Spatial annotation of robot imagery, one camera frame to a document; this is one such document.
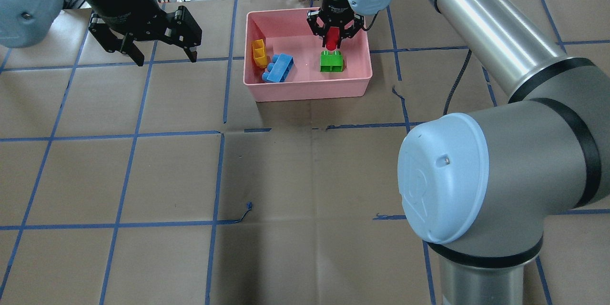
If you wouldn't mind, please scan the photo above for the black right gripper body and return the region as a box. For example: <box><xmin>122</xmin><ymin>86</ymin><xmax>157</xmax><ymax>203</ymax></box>
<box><xmin>306</xmin><ymin>0</ymin><xmax>365</xmax><ymax>28</ymax></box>

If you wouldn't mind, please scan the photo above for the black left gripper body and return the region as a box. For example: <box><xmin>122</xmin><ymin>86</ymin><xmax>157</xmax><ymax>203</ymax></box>
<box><xmin>89</xmin><ymin>0</ymin><xmax>202</xmax><ymax>53</ymax></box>

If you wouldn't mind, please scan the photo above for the red toy block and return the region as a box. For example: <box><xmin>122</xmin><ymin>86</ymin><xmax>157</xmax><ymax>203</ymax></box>
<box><xmin>325</xmin><ymin>27</ymin><xmax>341</xmax><ymax>51</ymax></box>

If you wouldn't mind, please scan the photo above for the green toy block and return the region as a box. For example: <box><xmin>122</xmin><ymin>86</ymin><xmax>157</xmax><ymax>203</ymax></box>
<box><xmin>319</xmin><ymin>50</ymin><xmax>345</xmax><ymax>72</ymax></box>

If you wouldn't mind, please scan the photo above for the blue toy block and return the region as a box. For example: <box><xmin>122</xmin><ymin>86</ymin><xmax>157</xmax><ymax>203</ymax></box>
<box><xmin>262</xmin><ymin>53</ymin><xmax>294</xmax><ymax>83</ymax></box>

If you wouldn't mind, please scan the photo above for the yellow toy block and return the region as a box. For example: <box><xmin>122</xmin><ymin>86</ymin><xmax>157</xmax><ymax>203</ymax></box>
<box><xmin>251</xmin><ymin>39</ymin><xmax>269</xmax><ymax>69</ymax></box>

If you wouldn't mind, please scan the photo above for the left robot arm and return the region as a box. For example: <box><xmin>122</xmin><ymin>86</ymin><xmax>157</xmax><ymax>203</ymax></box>
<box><xmin>0</xmin><ymin>0</ymin><xmax>202</xmax><ymax>66</ymax></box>

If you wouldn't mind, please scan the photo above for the pink plastic box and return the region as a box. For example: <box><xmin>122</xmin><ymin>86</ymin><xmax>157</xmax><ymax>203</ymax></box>
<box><xmin>243</xmin><ymin>8</ymin><xmax>373</xmax><ymax>102</ymax></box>

